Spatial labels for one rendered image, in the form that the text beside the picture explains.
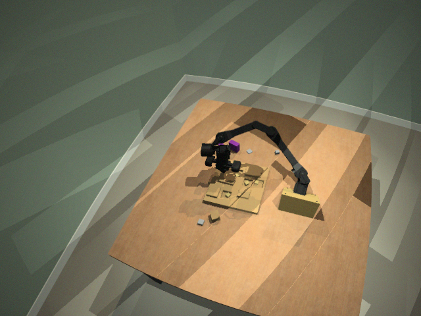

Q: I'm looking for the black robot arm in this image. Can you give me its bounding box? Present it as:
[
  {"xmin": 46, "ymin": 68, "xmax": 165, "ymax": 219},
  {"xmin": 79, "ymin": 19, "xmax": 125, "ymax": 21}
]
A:
[{"xmin": 201, "ymin": 120, "xmax": 310, "ymax": 196}]

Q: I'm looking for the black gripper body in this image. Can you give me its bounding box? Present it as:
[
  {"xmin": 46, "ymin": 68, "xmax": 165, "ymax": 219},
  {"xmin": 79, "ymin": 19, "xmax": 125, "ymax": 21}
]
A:
[{"xmin": 205, "ymin": 156, "xmax": 241, "ymax": 172}]

